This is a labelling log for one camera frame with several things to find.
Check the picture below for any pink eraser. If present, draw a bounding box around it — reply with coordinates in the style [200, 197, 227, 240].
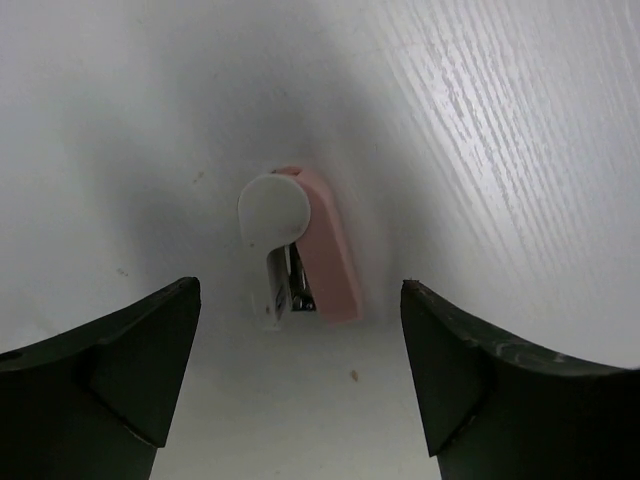
[236, 165, 364, 332]

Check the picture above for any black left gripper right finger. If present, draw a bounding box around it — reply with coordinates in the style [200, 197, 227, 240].
[400, 280, 639, 479]

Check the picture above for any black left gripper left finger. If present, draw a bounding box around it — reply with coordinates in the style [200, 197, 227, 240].
[1, 277, 201, 479]

